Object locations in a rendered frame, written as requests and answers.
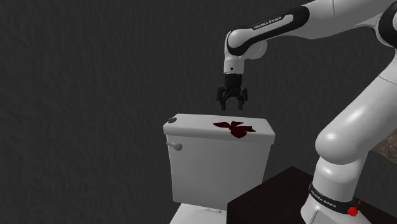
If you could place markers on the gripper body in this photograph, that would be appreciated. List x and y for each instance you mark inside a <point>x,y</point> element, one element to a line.
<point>233,81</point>

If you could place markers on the white toilet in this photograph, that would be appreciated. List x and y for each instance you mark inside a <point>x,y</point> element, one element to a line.
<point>214,167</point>

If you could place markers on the small dark grey object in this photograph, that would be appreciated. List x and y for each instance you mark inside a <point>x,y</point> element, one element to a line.
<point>172,119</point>

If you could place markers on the dark red bow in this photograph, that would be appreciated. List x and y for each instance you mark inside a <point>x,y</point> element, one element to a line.
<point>236,129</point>

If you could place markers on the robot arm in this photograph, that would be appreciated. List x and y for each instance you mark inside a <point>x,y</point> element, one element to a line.
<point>347,136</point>

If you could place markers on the brown mottled counter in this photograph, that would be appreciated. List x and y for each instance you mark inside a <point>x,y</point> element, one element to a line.
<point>387,149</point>

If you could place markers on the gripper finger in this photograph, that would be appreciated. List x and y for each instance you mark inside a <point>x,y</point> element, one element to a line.
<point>222,96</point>
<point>242,96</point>

